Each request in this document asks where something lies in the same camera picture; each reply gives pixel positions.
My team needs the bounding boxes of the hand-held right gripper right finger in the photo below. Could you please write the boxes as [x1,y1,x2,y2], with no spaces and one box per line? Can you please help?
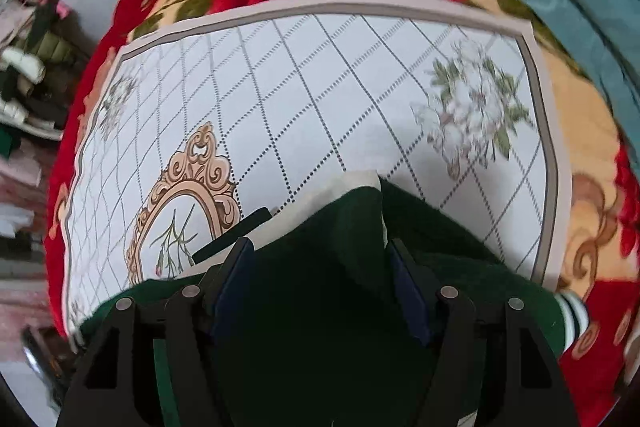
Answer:
[387,238,584,427]

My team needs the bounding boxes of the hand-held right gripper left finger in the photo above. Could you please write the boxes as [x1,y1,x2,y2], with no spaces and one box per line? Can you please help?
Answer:
[55,237,256,427]

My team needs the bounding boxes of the green white varsity jacket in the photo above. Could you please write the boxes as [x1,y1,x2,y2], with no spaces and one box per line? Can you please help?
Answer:
[80,169,592,427]

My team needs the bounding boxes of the rack of hanging clothes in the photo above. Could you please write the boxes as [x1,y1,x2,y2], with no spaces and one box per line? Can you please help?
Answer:
[0,0,101,258]

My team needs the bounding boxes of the white diamond pattern mat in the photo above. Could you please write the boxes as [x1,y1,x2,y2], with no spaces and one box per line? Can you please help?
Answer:
[62,0,574,344]

